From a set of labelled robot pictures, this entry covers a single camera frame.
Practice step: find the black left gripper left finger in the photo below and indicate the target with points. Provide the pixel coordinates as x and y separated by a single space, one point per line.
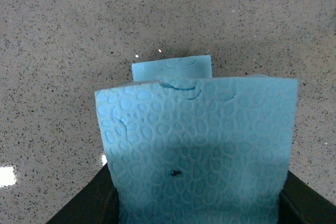
98 202

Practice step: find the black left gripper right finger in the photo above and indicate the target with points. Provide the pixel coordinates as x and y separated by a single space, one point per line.
298 203

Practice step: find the light blue foam cube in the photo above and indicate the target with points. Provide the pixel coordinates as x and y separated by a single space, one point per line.
213 150

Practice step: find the light blue foam cube base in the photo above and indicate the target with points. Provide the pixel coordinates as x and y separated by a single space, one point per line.
185 67

